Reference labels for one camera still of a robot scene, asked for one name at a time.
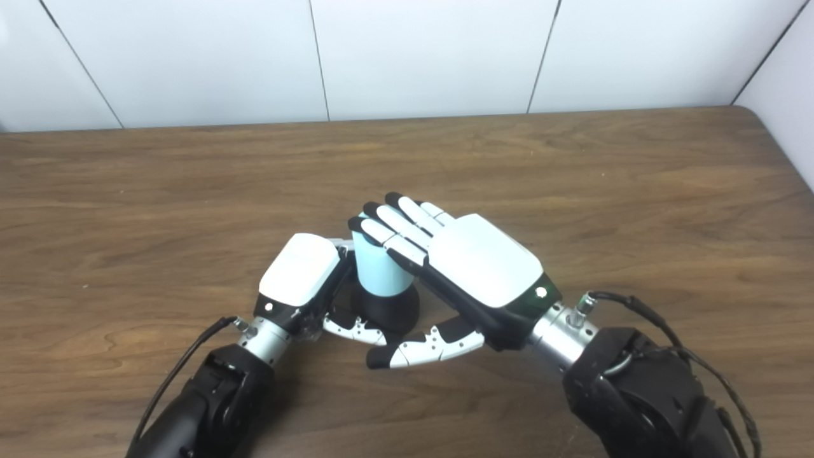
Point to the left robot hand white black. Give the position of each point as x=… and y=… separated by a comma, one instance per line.
x=299, y=270

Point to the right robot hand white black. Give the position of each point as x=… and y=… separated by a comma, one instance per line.
x=483, y=264

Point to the black nozzle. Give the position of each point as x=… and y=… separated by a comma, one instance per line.
x=388, y=312

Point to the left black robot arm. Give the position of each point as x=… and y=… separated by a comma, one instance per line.
x=210, y=401

